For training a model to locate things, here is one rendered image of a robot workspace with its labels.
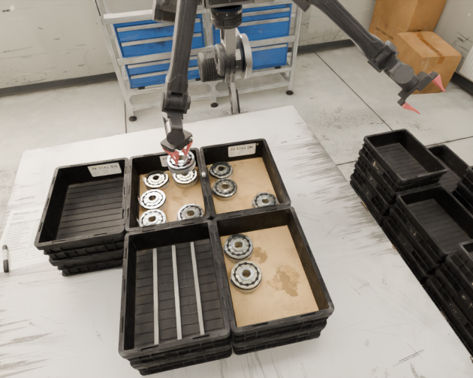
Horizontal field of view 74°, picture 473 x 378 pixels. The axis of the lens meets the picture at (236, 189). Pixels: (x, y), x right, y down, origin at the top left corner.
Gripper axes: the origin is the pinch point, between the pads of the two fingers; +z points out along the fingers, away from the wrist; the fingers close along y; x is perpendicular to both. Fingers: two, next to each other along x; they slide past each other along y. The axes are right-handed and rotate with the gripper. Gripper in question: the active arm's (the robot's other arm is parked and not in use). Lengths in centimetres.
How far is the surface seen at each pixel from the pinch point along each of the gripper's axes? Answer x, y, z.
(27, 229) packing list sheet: 53, -49, 33
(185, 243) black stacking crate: -15.3, -18.7, 20.8
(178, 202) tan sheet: 0.5, -6.2, 21.1
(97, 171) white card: 37.2, -16.4, 15.3
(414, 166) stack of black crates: -72, 114, 59
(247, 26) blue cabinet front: 99, 183, 37
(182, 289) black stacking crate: -26.8, -32.6, 20.4
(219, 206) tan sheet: -14.6, 2.2, 21.3
